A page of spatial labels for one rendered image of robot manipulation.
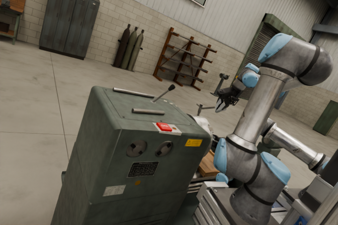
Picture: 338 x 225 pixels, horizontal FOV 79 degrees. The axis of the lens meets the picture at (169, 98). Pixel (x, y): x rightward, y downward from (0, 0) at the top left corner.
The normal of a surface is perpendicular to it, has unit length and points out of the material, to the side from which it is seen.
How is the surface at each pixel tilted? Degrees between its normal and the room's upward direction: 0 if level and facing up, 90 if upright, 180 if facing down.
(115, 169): 90
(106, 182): 90
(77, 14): 90
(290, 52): 82
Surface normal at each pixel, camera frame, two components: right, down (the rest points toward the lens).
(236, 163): -0.15, 0.07
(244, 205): -0.58, -0.36
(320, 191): -0.85, -0.21
